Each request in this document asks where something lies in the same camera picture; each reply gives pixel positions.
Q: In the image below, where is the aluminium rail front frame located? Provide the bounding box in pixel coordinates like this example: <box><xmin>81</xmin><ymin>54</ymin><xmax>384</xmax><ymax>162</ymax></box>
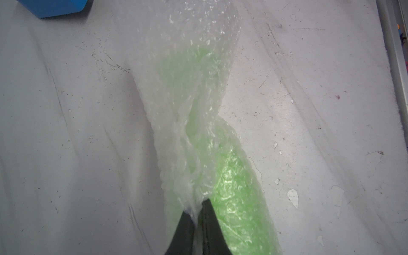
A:
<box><xmin>376</xmin><ymin>0</ymin><xmax>408</xmax><ymax>141</ymax></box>

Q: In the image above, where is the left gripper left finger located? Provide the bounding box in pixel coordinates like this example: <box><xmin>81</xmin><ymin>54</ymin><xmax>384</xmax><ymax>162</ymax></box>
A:
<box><xmin>164</xmin><ymin>211</ymin><xmax>195</xmax><ymax>255</ymax></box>

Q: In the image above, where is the green plastic wine glass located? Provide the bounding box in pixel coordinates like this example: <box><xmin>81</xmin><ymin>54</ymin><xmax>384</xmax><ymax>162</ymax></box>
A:
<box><xmin>152</xmin><ymin>45</ymin><xmax>281</xmax><ymax>255</ymax></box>

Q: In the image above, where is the blue tape dispenser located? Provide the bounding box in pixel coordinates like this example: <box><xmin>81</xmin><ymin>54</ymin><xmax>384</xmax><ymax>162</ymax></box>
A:
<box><xmin>18</xmin><ymin>0</ymin><xmax>88</xmax><ymax>19</ymax></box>

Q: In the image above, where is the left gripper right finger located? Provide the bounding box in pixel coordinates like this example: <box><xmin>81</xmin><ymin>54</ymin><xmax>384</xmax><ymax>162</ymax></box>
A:
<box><xmin>199</xmin><ymin>199</ymin><xmax>232</xmax><ymax>255</ymax></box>

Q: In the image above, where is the clear bubble wrap sheet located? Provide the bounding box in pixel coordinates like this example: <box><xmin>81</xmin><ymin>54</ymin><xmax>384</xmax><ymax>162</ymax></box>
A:
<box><xmin>112</xmin><ymin>1</ymin><xmax>281</xmax><ymax>255</ymax></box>

